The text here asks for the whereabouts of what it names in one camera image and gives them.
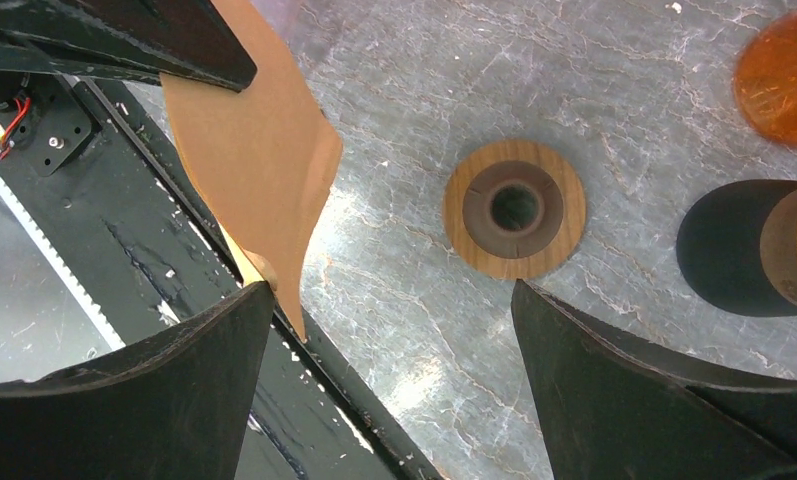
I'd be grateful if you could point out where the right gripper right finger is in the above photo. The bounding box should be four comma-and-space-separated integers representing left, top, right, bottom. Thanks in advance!
511, 280, 797, 479

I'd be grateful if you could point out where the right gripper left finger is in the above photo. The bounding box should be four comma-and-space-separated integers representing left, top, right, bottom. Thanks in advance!
0, 282, 274, 479

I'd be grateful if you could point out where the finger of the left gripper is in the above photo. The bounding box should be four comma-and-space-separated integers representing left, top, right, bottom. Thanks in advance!
0, 1, 257, 92

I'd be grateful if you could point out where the brown paper coffee filter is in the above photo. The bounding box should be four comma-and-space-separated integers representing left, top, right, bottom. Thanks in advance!
161, 1, 342, 339

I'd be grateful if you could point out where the dark wooden ring holder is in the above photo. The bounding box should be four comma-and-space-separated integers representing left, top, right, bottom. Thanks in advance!
442, 139, 586, 280

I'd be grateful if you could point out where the amber glass carafe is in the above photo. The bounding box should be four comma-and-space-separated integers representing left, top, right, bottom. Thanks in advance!
732, 9, 797, 147

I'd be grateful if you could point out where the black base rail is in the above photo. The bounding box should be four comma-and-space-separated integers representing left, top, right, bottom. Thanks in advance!
0, 76, 438, 479

